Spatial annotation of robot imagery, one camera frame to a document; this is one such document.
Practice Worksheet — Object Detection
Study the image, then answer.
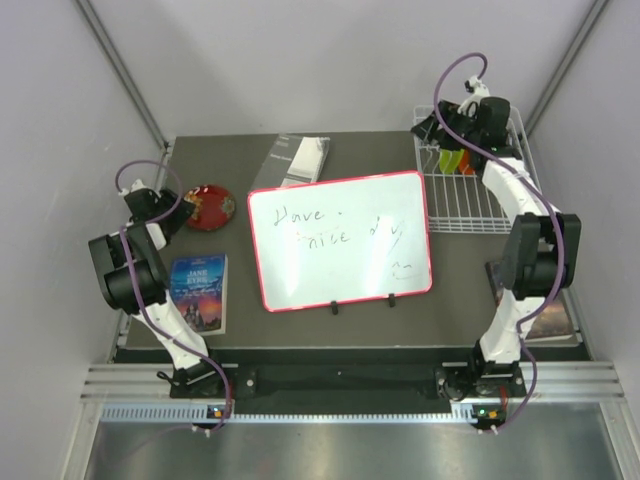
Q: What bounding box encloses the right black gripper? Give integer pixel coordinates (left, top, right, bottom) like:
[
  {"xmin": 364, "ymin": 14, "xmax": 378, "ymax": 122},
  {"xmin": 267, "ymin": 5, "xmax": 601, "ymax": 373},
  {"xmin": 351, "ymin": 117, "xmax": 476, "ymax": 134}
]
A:
[{"xmin": 411, "ymin": 102, "xmax": 482, "ymax": 153}]

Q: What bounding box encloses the red floral plate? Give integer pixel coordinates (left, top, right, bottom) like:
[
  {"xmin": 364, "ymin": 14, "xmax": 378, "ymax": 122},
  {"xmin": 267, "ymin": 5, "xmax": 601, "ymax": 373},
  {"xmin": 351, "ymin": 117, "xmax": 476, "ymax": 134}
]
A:
[{"xmin": 184, "ymin": 184, "xmax": 236, "ymax": 231}]

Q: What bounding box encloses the lime green plate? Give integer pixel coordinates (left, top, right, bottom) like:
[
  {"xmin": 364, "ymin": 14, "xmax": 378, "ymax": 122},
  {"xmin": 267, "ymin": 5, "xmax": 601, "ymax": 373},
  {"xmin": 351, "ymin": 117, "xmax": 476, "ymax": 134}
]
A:
[{"xmin": 438, "ymin": 150, "xmax": 464, "ymax": 175}]

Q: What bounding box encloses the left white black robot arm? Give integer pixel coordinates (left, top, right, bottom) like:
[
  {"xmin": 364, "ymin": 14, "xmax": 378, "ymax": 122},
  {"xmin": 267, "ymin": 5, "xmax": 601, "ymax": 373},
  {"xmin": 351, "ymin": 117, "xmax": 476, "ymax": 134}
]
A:
[{"xmin": 88, "ymin": 181, "xmax": 228, "ymax": 398}]

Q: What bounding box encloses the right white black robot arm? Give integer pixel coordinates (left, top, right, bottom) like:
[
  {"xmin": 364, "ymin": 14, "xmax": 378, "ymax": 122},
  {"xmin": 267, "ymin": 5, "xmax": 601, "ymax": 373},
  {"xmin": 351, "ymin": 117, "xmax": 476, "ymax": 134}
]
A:
[{"xmin": 411, "ymin": 96, "xmax": 582, "ymax": 400}]

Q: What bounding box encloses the orange plate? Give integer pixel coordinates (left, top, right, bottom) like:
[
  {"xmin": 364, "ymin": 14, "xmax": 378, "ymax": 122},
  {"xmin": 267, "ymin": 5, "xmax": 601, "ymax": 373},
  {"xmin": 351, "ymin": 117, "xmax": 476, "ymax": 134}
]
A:
[{"xmin": 458, "ymin": 150, "xmax": 475, "ymax": 175}]

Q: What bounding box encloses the Jane Eyre book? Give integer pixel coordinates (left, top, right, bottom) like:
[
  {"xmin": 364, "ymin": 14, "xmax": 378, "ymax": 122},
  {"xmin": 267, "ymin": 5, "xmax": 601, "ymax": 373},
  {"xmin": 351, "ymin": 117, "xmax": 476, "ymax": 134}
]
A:
[{"xmin": 169, "ymin": 254, "xmax": 228, "ymax": 336}]

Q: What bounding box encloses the red framed whiteboard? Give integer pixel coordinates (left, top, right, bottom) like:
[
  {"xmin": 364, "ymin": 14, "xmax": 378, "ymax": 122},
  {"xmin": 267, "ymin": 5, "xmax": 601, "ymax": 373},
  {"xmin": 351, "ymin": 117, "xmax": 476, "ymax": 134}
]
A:
[{"xmin": 247, "ymin": 170, "xmax": 433, "ymax": 313}]

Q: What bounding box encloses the Tale of Two Cities book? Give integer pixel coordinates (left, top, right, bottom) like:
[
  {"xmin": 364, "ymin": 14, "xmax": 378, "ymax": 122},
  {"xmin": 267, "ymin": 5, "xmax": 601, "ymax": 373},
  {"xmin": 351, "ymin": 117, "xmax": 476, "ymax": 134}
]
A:
[{"xmin": 485, "ymin": 261, "xmax": 575, "ymax": 343}]

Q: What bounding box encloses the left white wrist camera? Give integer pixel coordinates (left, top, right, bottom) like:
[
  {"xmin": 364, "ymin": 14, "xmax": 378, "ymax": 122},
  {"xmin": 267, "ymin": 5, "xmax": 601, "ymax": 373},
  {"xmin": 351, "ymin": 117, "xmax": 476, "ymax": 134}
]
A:
[{"xmin": 118, "ymin": 179, "xmax": 147, "ymax": 197}]

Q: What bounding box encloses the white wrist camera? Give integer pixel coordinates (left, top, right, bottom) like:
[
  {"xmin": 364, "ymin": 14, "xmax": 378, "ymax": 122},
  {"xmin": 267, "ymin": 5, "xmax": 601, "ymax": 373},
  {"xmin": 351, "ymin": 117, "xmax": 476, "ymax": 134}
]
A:
[
  {"xmin": 118, "ymin": 179, "xmax": 147, "ymax": 197},
  {"xmin": 457, "ymin": 75, "xmax": 490, "ymax": 116}
]

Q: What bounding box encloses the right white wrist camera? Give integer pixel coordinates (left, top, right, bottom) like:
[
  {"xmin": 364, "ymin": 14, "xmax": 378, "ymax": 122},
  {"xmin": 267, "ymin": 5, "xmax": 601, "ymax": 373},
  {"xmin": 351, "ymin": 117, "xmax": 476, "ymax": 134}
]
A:
[{"xmin": 457, "ymin": 75, "xmax": 490, "ymax": 116}]

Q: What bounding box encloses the white wire dish rack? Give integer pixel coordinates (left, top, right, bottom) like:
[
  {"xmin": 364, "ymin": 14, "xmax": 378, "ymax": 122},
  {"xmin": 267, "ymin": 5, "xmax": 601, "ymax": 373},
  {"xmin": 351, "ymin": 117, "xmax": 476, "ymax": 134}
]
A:
[{"xmin": 413, "ymin": 137, "xmax": 511, "ymax": 234}]

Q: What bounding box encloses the aluminium frame rail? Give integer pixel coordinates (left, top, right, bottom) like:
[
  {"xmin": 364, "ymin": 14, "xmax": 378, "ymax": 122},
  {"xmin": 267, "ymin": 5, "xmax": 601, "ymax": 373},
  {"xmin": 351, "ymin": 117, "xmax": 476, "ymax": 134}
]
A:
[{"xmin": 80, "ymin": 364, "xmax": 173, "ymax": 402}]

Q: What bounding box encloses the grey slotted cable duct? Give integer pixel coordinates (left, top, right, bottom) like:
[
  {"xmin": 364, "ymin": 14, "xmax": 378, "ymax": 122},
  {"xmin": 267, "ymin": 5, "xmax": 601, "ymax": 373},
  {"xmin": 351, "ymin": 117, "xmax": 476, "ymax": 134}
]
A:
[{"xmin": 100, "ymin": 403, "xmax": 498, "ymax": 425}]

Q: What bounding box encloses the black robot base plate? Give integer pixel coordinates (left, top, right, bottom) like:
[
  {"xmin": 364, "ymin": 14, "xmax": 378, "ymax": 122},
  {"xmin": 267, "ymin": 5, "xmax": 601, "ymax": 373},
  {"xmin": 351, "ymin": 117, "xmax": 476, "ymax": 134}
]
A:
[{"xmin": 156, "ymin": 362, "xmax": 524, "ymax": 400}]

